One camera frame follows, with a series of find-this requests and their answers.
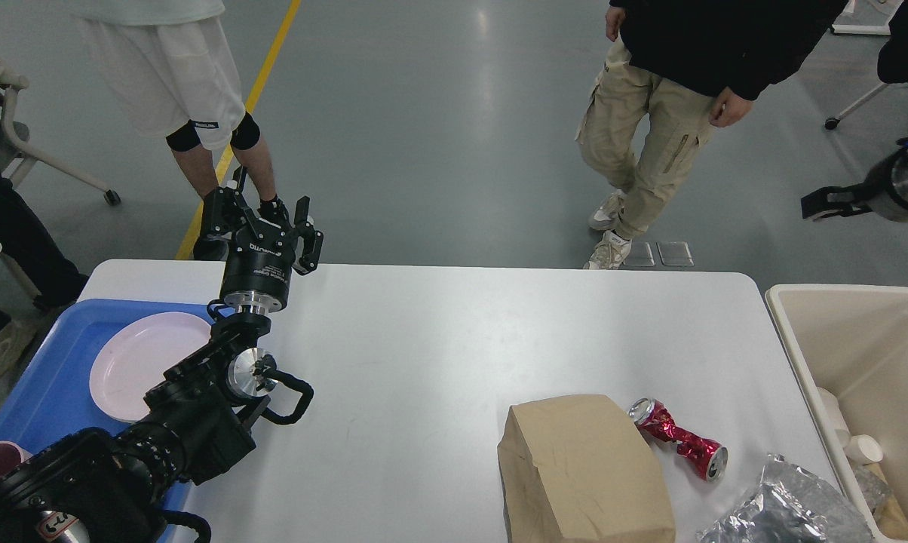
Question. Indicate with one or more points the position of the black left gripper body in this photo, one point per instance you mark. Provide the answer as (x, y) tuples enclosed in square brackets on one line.
[(258, 269)]

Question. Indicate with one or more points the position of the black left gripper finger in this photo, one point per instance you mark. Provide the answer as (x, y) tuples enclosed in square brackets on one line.
[(301, 225), (227, 217)]

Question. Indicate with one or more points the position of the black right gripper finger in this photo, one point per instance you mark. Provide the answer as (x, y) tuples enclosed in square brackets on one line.
[(833, 201)]

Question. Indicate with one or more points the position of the pink plastic plate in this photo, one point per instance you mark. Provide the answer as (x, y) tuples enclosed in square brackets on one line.
[(134, 360)]

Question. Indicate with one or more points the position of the white paper cup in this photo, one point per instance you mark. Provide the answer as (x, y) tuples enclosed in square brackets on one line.
[(837, 420)]

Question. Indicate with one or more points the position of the crushed red soda can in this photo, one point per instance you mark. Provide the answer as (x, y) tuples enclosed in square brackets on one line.
[(708, 457)]

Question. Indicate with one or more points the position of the brown paper bag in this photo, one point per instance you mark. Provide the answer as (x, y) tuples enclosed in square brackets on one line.
[(575, 469)]

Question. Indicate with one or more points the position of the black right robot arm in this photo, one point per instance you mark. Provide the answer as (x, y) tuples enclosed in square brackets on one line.
[(884, 192)]

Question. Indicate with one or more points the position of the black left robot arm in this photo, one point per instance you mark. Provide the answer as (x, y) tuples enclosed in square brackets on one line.
[(92, 486)]

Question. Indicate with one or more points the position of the beige plastic bin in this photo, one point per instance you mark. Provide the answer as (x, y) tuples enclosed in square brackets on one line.
[(852, 340)]

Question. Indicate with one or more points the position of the person in white shorts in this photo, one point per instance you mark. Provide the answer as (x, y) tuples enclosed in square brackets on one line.
[(170, 67)]

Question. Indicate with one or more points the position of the rolling chair base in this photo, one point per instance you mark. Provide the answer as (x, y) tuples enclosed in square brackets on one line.
[(892, 61)]

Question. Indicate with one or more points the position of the metal floor plate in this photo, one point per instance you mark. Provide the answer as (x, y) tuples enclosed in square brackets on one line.
[(640, 255), (675, 255)]

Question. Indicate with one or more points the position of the blue plastic tray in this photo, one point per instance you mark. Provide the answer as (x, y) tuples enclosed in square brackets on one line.
[(53, 400)]

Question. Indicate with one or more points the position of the small white cup in bin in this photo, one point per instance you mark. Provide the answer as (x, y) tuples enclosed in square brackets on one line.
[(863, 450)]

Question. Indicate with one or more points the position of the silver foil bag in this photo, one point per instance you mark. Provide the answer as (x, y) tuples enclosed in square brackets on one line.
[(789, 504)]

